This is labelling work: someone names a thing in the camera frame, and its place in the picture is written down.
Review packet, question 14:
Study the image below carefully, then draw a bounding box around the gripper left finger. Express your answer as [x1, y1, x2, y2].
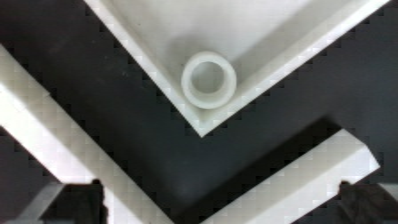
[9, 179, 107, 224]

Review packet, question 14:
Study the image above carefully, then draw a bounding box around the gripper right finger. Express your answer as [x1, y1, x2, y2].
[338, 183, 398, 224]

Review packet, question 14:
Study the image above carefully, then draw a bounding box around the white square table top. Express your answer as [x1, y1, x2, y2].
[84, 0, 391, 135]

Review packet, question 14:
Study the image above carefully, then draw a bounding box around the white L-shaped obstacle fence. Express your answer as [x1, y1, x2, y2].
[0, 46, 381, 224]

